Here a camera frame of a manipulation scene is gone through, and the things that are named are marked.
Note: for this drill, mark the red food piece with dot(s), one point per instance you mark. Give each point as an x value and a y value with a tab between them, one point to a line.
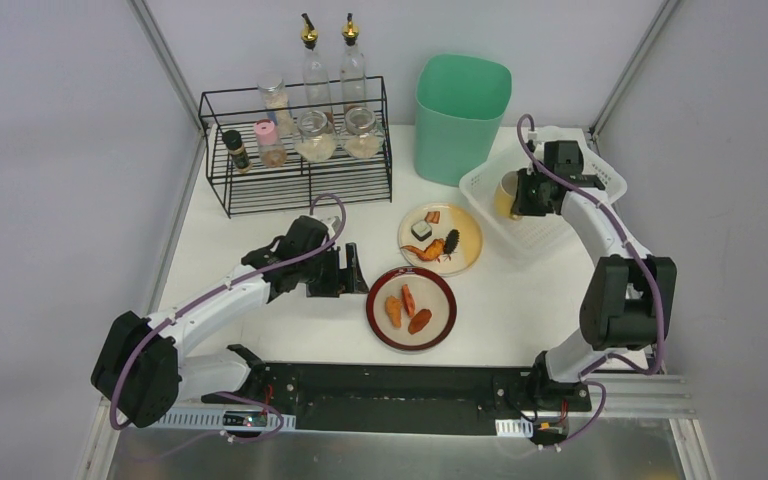
408	300

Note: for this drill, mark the black cap spice jar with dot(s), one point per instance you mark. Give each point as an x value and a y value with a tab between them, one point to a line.
236	149

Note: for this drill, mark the brown fried piece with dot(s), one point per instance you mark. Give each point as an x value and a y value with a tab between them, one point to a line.
419	321

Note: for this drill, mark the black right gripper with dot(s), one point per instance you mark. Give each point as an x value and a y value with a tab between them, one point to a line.
525	195

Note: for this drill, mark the sushi roll piece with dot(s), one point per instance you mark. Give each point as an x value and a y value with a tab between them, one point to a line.
421	230

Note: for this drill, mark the glass oil bottle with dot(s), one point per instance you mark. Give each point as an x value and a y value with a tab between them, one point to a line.
352	68
314	72

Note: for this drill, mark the red rimmed plate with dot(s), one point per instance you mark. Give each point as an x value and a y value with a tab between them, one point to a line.
430	291

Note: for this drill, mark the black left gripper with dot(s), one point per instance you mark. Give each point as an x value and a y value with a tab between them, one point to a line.
334	273

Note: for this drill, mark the black wire rack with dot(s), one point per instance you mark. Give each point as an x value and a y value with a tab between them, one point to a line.
294	185

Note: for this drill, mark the fried chicken wing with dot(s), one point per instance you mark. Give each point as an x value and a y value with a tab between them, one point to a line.
430	253

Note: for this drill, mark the pink cap spice jar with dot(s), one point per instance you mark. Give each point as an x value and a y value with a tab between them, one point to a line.
272	152

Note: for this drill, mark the orange fried nugget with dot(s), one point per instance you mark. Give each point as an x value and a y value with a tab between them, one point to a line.
393	308

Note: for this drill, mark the black spiky sea cucumber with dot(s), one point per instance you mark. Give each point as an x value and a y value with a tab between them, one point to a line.
451	242

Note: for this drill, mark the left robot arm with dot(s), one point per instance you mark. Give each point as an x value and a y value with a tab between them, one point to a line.
146	364

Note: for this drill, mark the yellow food piece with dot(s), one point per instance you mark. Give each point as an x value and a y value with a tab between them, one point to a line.
505	195

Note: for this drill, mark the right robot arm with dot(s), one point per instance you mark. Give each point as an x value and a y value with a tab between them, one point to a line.
627	304

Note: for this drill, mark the green trash bin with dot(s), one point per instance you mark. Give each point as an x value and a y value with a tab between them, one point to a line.
461	102

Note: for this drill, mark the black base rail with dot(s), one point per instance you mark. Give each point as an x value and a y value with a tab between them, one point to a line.
393	399

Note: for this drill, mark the glass rice jar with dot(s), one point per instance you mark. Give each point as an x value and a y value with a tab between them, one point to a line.
315	140
362	137

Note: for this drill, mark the silver lid bead jar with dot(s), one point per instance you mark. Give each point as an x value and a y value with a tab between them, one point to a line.
276	101

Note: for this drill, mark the cream floral plate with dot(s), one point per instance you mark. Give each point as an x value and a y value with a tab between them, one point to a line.
452	217

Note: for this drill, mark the white plastic basket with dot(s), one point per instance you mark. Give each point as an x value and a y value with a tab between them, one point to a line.
533	237

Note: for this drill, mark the small orange food piece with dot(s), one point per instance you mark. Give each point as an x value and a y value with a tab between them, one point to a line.
432	217

